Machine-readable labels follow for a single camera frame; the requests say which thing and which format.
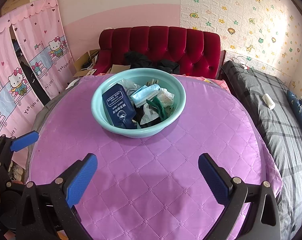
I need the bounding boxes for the blue face mask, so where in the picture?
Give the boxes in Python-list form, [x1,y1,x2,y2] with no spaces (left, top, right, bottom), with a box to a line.
[130,84,161,107]

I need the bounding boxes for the green cloth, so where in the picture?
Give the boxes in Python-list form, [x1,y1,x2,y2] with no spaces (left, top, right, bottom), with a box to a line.
[146,97,174,124]

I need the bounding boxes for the teal plastic basin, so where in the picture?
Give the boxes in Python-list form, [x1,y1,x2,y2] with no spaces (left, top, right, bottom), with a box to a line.
[91,68,187,138]

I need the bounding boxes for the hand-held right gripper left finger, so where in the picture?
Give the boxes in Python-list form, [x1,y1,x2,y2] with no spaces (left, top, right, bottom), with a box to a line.
[16,153,98,240]

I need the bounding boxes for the brown cardboard carton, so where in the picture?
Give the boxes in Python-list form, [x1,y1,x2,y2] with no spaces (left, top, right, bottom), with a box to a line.
[1,0,30,18]

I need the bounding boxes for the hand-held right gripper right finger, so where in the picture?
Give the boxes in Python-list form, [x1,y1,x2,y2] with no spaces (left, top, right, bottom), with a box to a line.
[198,153,282,240]

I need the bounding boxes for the white green packet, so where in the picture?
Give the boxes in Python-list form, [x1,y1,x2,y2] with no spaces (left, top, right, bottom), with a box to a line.
[140,105,161,126]

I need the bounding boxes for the pink cartoon curtain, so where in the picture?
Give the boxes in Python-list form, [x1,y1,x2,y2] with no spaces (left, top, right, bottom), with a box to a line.
[0,21,45,140]
[11,0,75,99]

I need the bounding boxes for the white roll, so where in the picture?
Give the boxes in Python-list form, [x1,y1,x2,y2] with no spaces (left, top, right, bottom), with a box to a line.
[262,93,276,110]

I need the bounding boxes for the flat cardboard piece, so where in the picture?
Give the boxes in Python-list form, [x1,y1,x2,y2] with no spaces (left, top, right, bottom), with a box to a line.
[108,64,131,74]

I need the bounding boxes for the red tufted sofa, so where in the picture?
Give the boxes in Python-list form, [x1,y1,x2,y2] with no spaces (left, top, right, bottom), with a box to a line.
[93,26,221,80]

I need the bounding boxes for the white plastic bag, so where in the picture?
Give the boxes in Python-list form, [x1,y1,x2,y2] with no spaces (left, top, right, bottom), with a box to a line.
[158,87,175,108]

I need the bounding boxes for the black clothes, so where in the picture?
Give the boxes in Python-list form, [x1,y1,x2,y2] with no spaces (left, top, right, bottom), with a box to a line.
[124,51,180,74]

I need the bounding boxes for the grey plaid blanket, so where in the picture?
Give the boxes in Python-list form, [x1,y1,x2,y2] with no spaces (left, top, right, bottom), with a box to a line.
[221,60,302,233]

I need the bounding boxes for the purple quilted mat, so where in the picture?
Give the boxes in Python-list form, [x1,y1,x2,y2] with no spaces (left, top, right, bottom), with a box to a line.
[26,74,284,240]

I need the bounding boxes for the pink printed bedsheet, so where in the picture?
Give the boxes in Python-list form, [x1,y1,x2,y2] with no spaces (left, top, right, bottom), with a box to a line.
[201,76,229,90]

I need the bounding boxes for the clear plastic bag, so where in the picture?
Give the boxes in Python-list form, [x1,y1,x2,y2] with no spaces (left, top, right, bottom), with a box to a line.
[121,78,144,93]

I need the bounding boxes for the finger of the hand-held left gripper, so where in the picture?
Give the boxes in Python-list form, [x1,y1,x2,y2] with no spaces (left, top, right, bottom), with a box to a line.
[0,131,39,171]

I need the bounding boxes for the dark blue pouch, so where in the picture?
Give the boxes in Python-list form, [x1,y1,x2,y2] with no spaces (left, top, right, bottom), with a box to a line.
[102,83,137,130]

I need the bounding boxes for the open cardboard box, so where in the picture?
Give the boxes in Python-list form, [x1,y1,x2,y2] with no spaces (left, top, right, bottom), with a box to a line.
[73,49,101,78]

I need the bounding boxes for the dark blue pillow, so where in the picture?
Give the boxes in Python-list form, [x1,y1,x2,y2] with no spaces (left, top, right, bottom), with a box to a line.
[287,90,302,132]

